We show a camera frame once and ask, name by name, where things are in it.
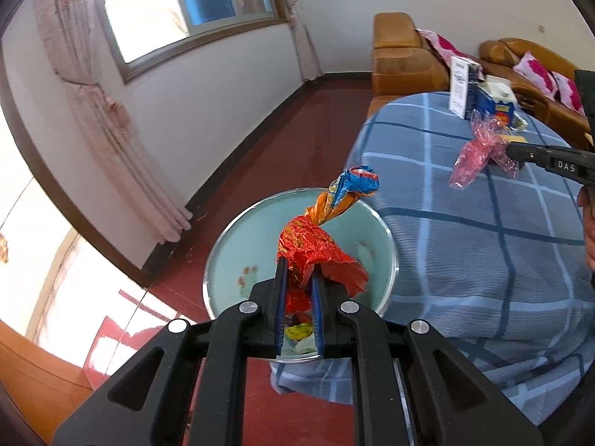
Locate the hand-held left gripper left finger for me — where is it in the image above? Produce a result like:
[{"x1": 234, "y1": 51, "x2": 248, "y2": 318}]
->
[{"x1": 52, "y1": 257, "x2": 290, "y2": 446}]

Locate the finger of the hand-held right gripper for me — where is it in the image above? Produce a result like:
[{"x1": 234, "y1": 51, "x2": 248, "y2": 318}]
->
[{"x1": 506, "y1": 143, "x2": 595, "y2": 182}]

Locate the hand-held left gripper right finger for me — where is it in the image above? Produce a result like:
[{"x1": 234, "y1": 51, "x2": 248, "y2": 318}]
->
[{"x1": 309, "y1": 274, "x2": 544, "y2": 446}]

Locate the red orange foil wrapper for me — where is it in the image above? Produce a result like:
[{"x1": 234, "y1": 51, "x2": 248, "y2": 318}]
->
[{"x1": 276, "y1": 165, "x2": 380, "y2": 330}]

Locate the pink plastic bag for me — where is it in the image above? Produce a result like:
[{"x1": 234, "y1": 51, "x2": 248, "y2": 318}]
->
[{"x1": 448, "y1": 109, "x2": 519, "y2": 191}]

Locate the light blue round basin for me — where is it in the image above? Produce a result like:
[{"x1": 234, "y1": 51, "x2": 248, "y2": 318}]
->
[{"x1": 203, "y1": 187, "x2": 399, "y2": 363}]

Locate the person's right hand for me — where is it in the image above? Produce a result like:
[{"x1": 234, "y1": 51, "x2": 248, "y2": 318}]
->
[{"x1": 578, "y1": 185, "x2": 595, "y2": 271}]

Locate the pink floral pillow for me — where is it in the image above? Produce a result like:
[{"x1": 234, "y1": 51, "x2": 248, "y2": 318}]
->
[
  {"x1": 512, "y1": 51, "x2": 556, "y2": 91},
  {"x1": 551, "y1": 71, "x2": 586, "y2": 114}
]

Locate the orange leather sofa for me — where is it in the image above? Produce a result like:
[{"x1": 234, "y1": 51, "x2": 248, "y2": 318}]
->
[{"x1": 479, "y1": 37, "x2": 595, "y2": 149}]

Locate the blue carton with white top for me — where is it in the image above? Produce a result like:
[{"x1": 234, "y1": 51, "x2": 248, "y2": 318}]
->
[{"x1": 475, "y1": 80, "x2": 517, "y2": 124}]

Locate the white and blue box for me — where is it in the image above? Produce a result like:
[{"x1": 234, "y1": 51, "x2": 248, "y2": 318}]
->
[{"x1": 448, "y1": 56, "x2": 482, "y2": 120}]

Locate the blue plaid tablecloth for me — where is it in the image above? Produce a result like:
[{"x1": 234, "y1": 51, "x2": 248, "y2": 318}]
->
[{"x1": 270, "y1": 92, "x2": 595, "y2": 405}]

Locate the orange leather armchair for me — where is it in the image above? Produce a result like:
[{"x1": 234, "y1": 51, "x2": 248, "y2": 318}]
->
[{"x1": 367, "y1": 12, "x2": 451, "y2": 119}]

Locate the dark clothing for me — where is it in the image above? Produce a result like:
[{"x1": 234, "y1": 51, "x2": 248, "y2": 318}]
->
[{"x1": 539, "y1": 362, "x2": 595, "y2": 428}]

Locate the long pink curtain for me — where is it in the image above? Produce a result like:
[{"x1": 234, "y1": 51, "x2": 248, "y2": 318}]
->
[{"x1": 35, "y1": 0, "x2": 193, "y2": 245}]

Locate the wooden door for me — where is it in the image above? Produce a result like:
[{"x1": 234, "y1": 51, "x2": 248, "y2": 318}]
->
[{"x1": 0, "y1": 320, "x2": 94, "y2": 410}]

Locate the tied pink curtain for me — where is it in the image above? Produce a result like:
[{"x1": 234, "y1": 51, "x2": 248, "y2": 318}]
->
[{"x1": 270, "y1": 0, "x2": 324, "y2": 82}]

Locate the window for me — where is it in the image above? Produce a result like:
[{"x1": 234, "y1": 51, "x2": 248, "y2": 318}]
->
[{"x1": 95, "y1": 0, "x2": 286, "y2": 84}]

